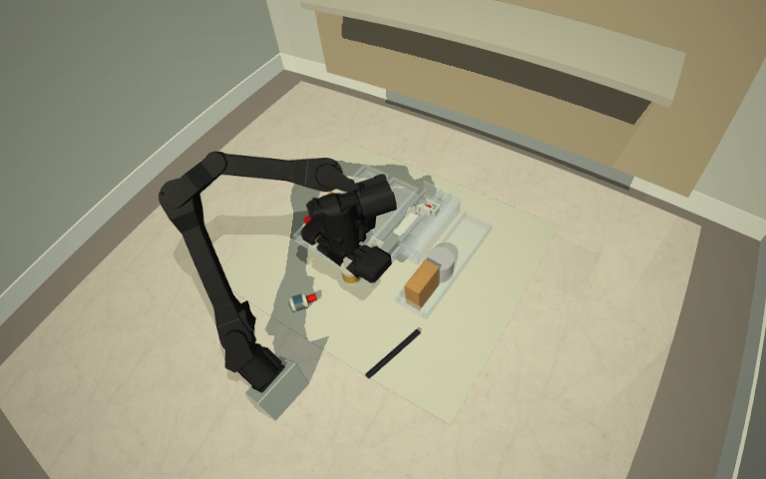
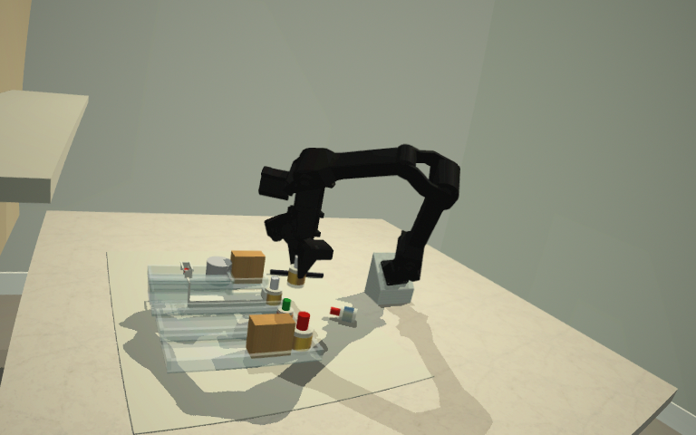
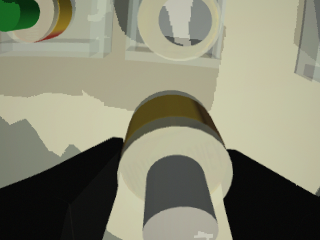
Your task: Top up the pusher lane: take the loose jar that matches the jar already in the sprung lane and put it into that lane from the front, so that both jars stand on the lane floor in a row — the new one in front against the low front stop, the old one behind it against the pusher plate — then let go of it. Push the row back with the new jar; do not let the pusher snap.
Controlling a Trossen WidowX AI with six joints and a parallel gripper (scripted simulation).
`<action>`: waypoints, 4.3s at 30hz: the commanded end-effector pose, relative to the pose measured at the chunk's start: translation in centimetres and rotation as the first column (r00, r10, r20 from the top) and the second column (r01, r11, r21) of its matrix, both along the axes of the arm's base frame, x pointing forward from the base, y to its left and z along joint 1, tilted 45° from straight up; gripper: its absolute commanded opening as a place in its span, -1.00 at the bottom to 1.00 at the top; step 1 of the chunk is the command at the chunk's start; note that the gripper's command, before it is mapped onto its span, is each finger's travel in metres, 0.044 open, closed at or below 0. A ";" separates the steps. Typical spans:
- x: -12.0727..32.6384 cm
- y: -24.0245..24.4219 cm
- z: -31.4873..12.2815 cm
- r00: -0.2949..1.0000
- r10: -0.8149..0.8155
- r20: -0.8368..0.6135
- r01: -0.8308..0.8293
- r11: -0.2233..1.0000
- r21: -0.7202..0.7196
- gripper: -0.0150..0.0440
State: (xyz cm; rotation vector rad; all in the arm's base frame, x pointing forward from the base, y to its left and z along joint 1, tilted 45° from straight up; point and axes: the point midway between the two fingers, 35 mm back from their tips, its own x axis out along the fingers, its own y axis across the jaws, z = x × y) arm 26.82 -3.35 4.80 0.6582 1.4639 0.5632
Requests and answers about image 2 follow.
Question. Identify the black thin rod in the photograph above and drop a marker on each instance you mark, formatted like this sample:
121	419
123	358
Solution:
285	272

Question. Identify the white jar with red lid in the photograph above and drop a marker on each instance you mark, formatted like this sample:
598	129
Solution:
346	313

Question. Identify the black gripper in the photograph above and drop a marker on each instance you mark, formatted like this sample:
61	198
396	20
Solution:
306	248

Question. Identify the brown cardboard box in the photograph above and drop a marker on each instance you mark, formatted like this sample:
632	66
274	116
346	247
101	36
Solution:
247	264
270	333

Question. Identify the grey cylinder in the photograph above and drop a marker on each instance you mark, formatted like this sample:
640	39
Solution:
218	265

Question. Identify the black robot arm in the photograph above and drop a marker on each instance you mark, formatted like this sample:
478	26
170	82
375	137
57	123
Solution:
319	168

